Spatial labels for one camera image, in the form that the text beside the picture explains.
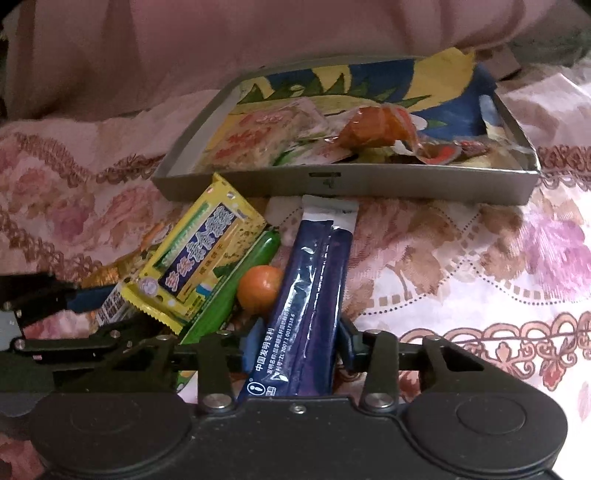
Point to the green sausage stick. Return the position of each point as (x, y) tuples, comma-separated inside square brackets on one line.
[(217, 304)]

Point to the grey cardboard tray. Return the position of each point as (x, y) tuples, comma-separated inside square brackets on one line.
[(392, 184)]

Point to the grey green cloth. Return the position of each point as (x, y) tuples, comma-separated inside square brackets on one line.
[(549, 48)]

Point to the blue stick packet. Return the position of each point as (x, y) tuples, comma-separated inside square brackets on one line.
[(300, 300)]

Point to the floral pink bedsheet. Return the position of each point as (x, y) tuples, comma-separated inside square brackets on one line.
[(461, 277)]

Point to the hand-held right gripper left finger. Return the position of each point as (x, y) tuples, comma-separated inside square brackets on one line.
[(217, 369)]

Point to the blue yellow painted paper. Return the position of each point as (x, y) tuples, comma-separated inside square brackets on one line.
[(461, 101)]

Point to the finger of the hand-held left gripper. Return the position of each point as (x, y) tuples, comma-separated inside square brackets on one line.
[(87, 297), (92, 336)]

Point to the golden crinkled snack packet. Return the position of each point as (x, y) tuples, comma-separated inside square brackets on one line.
[(111, 274)]

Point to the small round orange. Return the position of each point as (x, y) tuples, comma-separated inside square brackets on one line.
[(259, 288)]

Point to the clear beige snack packet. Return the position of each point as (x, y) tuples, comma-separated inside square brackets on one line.
[(258, 134)]

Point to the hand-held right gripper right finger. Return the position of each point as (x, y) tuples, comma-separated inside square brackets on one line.
[(376, 369)]

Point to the orange meat snack packet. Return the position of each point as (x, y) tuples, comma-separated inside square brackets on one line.
[(369, 127)]

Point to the pink duvet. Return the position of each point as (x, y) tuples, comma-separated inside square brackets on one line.
[(231, 46)]

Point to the yellow green biscuit packet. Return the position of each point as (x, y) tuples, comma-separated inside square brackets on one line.
[(198, 258)]

